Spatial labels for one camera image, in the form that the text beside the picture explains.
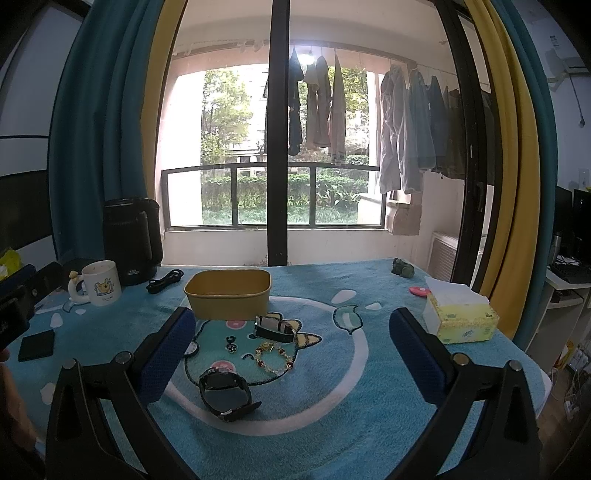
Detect cardboard box on ledge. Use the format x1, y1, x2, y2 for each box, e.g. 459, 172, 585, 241
385, 200, 422, 236

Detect small dark earrings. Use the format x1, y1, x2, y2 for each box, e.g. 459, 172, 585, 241
225, 336, 238, 354

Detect white air conditioner unit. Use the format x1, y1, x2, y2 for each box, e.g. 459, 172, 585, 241
427, 232, 459, 282

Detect white cartoon mug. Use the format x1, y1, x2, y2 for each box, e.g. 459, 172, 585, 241
68, 260, 122, 307

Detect gold bead bracelet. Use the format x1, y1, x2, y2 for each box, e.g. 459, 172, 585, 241
254, 341, 296, 375

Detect teal yellow curtain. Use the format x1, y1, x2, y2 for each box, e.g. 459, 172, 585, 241
467, 1, 558, 349
48, 1, 186, 264

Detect green stone figurine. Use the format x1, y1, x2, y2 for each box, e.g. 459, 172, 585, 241
391, 258, 415, 279

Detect blue cartoon table blanket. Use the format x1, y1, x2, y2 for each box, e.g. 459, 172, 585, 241
6, 257, 553, 480

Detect yellow tissue box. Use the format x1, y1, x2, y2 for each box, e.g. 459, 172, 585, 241
423, 277, 499, 344

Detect light grey hanging shirt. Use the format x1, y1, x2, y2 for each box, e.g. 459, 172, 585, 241
380, 65, 423, 195

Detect black door frame post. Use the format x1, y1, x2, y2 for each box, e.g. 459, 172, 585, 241
266, 0, 290, 266

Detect teal yellow left curtain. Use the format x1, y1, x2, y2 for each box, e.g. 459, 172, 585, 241
48, 1, 186, 264

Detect black square coaster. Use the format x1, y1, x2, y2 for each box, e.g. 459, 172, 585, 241
18, 330, 55, 362

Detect black round wristwatch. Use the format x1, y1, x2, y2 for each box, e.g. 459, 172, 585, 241
198, 368, 262, 422

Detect teal yellow right curtain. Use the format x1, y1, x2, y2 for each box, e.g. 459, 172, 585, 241
467, 1, 558, 349

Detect black electric kettle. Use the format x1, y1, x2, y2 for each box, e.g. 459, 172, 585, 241
103, 197, 163, 286

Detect black balcony railing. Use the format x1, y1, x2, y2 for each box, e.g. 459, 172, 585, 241
160, 161, 387, 231

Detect person's left hand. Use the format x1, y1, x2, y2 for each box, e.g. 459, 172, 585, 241
0, 349, 37, 452

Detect black coiled cable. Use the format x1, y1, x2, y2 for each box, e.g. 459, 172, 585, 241
145, 268, 185, 295

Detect pink round object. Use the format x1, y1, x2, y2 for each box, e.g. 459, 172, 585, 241
409, 286, 431, 298

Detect silver pocket watch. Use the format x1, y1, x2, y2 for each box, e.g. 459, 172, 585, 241
183, 341, 199, 358

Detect yellow jewelry tray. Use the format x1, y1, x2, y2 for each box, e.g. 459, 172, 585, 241
184, 269, 273, 321

